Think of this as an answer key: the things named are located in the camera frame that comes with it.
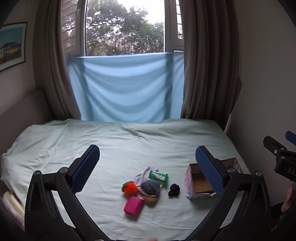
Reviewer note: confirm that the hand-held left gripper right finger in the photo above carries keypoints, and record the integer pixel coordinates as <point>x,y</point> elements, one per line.
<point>209,169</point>

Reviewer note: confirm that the white folded bedding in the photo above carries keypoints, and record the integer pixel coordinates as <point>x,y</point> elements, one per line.
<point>12,208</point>

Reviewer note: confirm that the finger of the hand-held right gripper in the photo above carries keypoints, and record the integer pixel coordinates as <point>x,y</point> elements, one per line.
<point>291,137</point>
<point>274,147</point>

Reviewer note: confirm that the pink sponge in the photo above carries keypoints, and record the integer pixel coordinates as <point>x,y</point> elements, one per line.
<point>133,205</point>

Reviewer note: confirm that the orange pompom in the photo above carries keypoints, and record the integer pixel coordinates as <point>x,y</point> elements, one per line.
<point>131,188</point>

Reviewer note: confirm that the person's right hand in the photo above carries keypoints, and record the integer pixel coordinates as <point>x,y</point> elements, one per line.
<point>289,199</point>

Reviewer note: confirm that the grey knitted beanie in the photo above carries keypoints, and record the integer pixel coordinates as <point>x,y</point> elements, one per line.
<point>150,187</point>

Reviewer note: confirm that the beige upholstered headboard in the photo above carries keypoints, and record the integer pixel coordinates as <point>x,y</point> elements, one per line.
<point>23,109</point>

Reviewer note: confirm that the black sock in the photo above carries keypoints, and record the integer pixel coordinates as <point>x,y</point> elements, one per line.
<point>174,190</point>

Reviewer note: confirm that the cardboard box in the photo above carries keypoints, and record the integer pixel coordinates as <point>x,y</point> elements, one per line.
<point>198,183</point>

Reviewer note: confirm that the green wet wipes packet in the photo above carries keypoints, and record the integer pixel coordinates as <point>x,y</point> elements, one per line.
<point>159,176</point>

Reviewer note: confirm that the bed with pale green sheet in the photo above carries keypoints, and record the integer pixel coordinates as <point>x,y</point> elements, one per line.
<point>129,143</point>

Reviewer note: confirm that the light blue hanging cloth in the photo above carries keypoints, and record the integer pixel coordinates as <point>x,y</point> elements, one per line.
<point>124,90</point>

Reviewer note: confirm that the window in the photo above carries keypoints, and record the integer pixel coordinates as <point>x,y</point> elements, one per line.
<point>124,25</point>

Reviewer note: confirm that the brown knitted item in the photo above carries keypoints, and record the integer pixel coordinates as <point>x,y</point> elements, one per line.
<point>150,199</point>

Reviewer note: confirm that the light grey cloth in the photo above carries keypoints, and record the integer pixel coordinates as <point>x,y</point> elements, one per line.
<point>144,175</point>

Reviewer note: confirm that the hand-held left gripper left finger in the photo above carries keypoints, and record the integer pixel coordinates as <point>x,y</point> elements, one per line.
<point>86,169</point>

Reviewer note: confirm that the framed wall poster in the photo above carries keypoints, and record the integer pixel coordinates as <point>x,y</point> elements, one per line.
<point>11,46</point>

